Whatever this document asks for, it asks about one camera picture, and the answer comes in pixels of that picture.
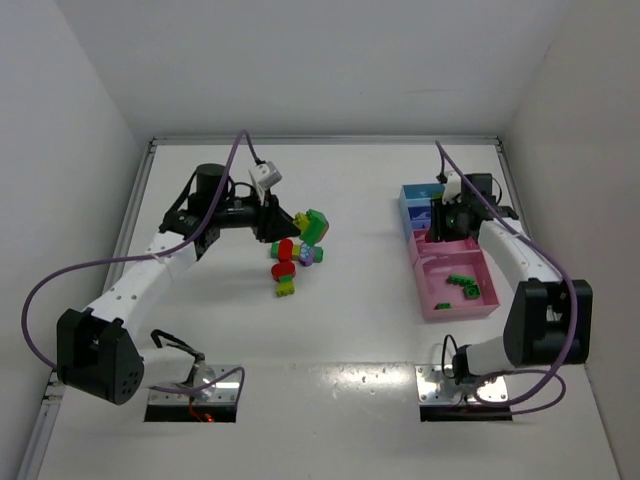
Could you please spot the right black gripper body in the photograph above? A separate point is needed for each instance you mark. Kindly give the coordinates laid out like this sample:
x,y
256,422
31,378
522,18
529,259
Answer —
x,y
442,228

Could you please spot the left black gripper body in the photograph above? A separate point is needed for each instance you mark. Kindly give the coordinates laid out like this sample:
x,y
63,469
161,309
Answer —
x,y
265,218

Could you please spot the green purple lego stack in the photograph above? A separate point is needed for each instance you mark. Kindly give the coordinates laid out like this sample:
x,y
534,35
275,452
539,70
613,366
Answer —
x,y
313,226

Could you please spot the green lego plate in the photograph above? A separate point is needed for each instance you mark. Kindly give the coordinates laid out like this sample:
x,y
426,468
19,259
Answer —
x,y
460,280

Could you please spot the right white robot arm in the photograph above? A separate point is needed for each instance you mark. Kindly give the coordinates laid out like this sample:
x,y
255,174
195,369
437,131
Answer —
x,y
549,316

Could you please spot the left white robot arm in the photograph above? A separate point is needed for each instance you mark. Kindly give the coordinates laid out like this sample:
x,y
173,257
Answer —
x,y
96,350

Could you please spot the red round lego upper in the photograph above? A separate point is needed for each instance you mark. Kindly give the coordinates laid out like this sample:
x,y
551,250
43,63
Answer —
x,y
285,250

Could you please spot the red round lego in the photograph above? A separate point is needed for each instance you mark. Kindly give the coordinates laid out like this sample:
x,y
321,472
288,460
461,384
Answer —
x,y
283,269
285,250

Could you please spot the small pink container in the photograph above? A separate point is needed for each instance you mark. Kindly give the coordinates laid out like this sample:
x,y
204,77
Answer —
x,y
420,245

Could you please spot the purple paw lego piece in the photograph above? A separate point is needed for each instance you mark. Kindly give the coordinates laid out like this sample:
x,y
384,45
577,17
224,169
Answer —
x,y
309,255

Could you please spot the red round lego lower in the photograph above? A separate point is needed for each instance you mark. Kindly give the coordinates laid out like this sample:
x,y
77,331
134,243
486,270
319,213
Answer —
x,y
283,269

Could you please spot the light blue container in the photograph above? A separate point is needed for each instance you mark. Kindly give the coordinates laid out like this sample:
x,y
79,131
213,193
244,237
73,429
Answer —
x,y
418,195

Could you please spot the yellow-green lego brick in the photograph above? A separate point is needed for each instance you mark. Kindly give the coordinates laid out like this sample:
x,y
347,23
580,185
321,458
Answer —
x,y
285,288

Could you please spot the green square lego in bin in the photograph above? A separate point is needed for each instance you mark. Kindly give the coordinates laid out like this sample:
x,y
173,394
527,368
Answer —
x,y
472,292

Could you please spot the large pink container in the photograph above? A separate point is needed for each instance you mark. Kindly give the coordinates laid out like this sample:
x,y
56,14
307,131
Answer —
x,y
431,279

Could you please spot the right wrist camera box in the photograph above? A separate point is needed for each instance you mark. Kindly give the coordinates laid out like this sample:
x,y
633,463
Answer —
x,y
452,187

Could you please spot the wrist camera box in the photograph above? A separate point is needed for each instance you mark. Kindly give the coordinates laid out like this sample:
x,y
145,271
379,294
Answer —
x,y
452,187
264,175

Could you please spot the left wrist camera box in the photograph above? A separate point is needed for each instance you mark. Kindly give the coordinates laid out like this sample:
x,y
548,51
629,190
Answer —
x,y
264,175

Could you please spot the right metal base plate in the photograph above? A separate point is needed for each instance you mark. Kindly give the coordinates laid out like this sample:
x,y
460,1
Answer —
x,y
437,388

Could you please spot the metal base plate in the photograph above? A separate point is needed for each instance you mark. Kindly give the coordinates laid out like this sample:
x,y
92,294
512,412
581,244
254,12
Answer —
x,y
437,388
214,385

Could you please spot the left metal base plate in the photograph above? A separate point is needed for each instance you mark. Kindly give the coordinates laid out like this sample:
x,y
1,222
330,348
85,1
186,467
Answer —
x,y
214,385

